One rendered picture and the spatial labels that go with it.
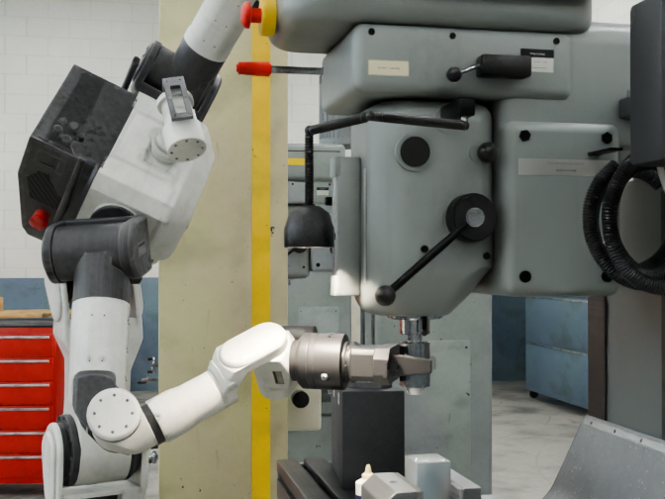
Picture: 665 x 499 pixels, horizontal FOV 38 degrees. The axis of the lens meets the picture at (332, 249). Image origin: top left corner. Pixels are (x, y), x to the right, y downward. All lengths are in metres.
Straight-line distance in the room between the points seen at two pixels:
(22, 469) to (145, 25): 5.91
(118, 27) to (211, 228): 7.66
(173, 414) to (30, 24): 9.40
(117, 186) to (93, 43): 9.05
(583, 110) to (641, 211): 0.22
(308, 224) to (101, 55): 9.35
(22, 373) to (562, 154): 4.82
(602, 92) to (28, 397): 4.86
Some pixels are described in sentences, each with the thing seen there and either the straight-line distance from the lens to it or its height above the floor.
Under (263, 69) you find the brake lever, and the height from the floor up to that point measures 1.70.
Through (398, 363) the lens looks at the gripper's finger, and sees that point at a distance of 1.47.
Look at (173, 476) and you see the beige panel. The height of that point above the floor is 0.69.
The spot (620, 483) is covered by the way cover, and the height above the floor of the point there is 1.04.
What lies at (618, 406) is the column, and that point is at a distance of 1.71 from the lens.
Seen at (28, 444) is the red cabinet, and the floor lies 0.32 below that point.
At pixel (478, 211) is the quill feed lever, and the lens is 1.39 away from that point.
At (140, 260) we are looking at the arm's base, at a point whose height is 1.39.
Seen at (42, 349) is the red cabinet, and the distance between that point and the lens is 5.93.
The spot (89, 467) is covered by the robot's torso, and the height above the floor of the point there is 0.99.
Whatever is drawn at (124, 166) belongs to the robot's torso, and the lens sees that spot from 1.67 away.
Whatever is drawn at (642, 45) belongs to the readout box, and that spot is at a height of 1.67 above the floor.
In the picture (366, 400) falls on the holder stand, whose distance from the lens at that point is 1.85.
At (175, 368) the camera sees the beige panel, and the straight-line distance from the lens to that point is 3.18.
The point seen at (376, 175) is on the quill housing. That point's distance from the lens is 1.41.
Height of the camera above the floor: 1.40
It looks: 1 degrees up
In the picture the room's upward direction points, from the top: straight up
